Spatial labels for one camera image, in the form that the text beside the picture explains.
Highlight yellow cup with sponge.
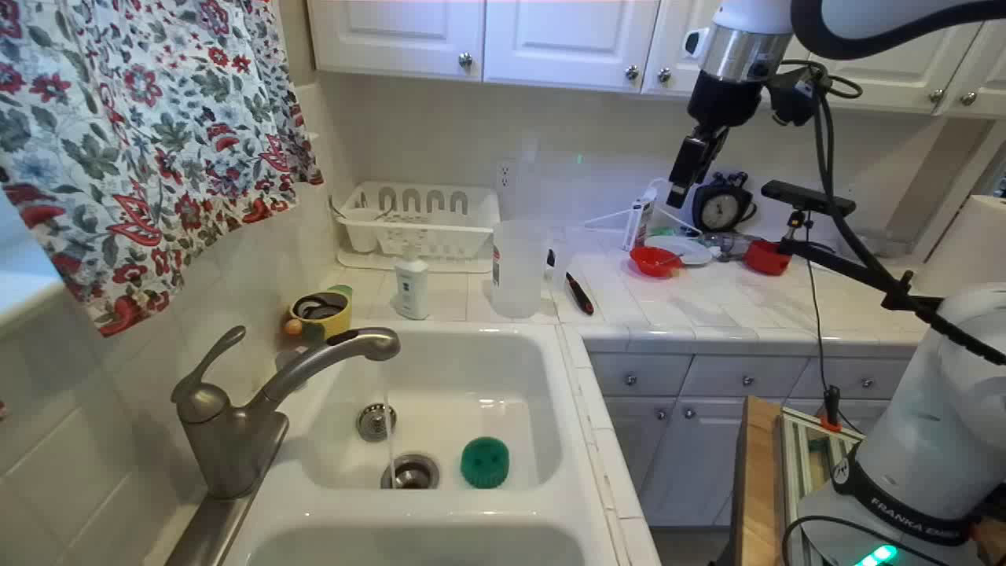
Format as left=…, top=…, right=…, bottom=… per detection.
left=278, top=285, right=353, bottom=342

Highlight wooden board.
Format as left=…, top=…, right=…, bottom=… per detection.
left=730, top=395, right=786, bottom=566

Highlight black camera on stand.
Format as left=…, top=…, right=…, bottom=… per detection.
left=761, top=179, right=941, bottom=314

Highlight black kitchen scale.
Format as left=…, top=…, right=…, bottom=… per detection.
left=691, top=174, right=750, bottom=234

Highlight metal sink drain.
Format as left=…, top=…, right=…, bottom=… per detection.
left=380, top=454, right=439, bottom=491

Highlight white lower cabinets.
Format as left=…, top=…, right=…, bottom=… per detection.
left=586, top=342, right=908, bottom=528

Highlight red bowl right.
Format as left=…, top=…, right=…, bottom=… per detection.
left=746, top=239, right=790, bottom=276

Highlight white upper cabinets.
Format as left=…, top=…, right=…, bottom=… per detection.
left=309, top=0, right=1006, bottom=120

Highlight floral curtain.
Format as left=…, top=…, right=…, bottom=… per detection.
left=0, top=0, right=321, bottom=338

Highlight green sink stopper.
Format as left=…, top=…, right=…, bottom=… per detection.
left=460, top=437, right=510, bottom=488

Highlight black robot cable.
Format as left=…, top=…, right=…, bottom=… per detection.
left=767, top=59, right=865, bottom=214

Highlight red bowl left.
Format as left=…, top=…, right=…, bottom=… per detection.
left=627, top=244, right=683, bottom=276

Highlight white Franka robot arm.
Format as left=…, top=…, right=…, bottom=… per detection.
left=670, top=0, right=1006, bottom=566

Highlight white cabinets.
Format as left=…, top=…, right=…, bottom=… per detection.
left=309, top=0, right=1006, bottom=120
left=586, top=342, right=908, bottom=528

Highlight red bowl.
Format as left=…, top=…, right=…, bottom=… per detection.
left=627, top=244, right=683, bottom=276
left=746, top=239, right=790, bottom=276

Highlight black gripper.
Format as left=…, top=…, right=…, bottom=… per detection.
left=666, top=72, right=761, bottom=209

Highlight clear plastic pitcher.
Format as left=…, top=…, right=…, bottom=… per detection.
left=486, top=220, right=547, bottom=319

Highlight white soap bottle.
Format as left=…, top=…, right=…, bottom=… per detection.
left=393, top=260, right=427, bottom=322

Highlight white double sink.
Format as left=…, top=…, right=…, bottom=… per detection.
left=224, top=323, right=617, bottom=566

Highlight brushed metal faucet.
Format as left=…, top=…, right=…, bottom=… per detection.
left=170, top=323, right=398, bottom=499

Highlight white dish rack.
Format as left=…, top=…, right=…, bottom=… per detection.
left=330, top=184, right=500, bottom=260

